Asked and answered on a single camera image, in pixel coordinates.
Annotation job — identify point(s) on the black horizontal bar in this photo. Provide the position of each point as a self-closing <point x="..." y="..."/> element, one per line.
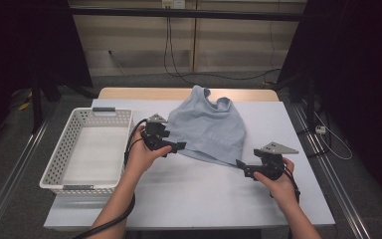
<point x="212" y="15"/>

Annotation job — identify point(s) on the black curtain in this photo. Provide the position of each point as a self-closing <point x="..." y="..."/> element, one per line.
<point x="13" y="40"/>
<point x="361" y="83"/>

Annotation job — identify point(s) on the white wall socket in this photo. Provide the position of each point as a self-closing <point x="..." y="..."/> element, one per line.
<point x="173" y="3"/>

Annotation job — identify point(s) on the wooden table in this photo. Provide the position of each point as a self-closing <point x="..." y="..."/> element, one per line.
<point x="146" y="94"/>

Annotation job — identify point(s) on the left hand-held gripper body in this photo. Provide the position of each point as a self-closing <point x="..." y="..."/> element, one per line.
<point x="154" y="132"/>

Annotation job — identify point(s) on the person's right hand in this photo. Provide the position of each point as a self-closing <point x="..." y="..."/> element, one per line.
<point x="280" y="189"/>

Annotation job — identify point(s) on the white plug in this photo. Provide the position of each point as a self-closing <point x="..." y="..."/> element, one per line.
<point x="320" y="129"/>

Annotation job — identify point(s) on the person's left hand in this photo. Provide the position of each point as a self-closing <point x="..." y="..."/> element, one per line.
<point x="142" y="156"/>

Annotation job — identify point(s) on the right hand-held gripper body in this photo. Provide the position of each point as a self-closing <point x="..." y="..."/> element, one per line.
<point x="272" y="166"/>

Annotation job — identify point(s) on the metal floor rail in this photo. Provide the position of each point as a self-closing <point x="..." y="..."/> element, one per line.
<point x="331" y="179"/>
<point x="13" y="172"/>

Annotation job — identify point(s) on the light blue tank top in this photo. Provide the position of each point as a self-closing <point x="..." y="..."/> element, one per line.
<point x="209" y="129"/>

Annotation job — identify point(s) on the yellow tape piece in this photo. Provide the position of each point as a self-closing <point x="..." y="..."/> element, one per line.
<point x="24" y="106"/>

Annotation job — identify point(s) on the white perforated plastic basket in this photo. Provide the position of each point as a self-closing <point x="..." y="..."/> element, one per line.
<point x="96" y="156"/>

